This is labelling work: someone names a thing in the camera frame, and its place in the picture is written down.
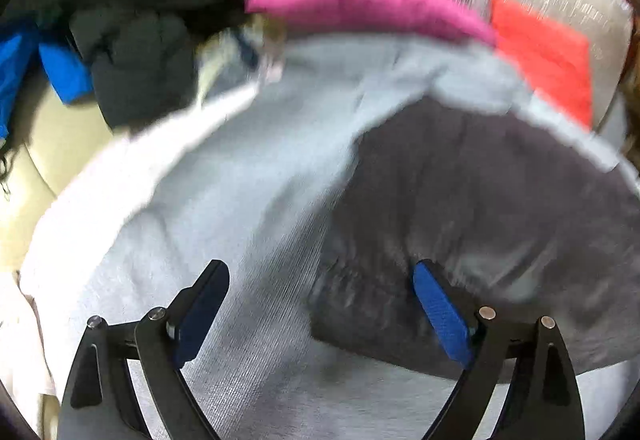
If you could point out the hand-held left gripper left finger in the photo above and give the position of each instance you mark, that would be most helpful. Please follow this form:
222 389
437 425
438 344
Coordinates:
197 320

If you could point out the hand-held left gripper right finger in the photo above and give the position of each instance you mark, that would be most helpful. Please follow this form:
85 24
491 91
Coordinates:
440 315

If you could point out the dark grey garment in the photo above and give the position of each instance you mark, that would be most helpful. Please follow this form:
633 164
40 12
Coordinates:
475 200

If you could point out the pile of black clothes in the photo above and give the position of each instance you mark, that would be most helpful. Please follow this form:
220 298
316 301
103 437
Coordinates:
140 60

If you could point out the light grey sweatshirt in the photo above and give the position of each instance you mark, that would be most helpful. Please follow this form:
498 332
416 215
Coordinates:
225 200

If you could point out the white cloth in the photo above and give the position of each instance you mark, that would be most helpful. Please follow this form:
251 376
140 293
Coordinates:
22 330

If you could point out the cream cushion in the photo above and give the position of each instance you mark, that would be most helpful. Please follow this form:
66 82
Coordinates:
50 170

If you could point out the patterned pale cloth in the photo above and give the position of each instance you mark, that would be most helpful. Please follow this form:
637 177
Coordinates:
225 70

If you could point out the blue cloth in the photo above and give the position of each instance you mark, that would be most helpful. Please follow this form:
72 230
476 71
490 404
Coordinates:
65 75

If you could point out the folded red cloth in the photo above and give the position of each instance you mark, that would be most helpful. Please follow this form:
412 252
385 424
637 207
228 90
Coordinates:
545 55

